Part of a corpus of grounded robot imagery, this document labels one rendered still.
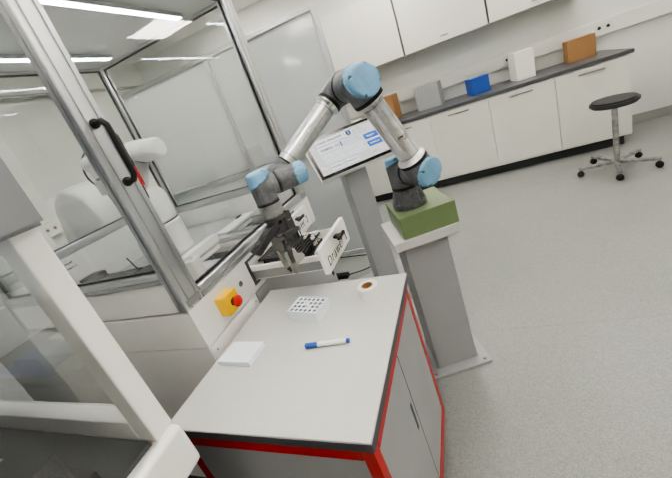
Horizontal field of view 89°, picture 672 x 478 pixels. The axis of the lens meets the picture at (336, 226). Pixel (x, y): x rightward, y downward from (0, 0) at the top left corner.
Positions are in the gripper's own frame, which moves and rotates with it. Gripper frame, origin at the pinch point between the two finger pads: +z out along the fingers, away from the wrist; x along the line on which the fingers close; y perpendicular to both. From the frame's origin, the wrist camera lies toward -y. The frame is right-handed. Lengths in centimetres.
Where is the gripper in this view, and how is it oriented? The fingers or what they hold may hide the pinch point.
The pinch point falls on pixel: (291, 270)
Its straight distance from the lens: 119.8
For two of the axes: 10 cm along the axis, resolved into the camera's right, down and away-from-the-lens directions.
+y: 7.0, -4.6, 5.5
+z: 3.2, 8.9, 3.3
